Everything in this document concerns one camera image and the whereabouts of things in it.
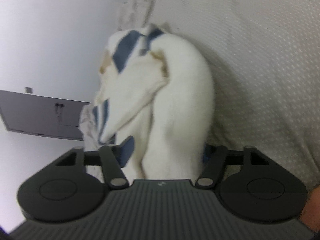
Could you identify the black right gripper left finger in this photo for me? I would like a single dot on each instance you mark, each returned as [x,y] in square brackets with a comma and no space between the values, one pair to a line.
[111,159]

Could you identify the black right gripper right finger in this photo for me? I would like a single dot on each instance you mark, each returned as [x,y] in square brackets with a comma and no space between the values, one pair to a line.
[218,158]

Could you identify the white navy striped fleece sweater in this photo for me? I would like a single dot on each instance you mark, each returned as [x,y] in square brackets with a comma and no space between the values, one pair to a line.
[157,88]

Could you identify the operator hand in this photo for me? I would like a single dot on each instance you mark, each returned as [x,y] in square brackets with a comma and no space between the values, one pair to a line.
[311,212]

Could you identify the grey bed sheet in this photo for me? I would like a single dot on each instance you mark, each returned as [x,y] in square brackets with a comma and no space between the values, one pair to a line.
[264,59]

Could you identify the grey wall cabinet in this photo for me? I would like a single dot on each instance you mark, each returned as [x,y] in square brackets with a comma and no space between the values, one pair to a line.
[42,116]

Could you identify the white wall socket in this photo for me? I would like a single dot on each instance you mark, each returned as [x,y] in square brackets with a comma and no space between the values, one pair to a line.
[29,90]

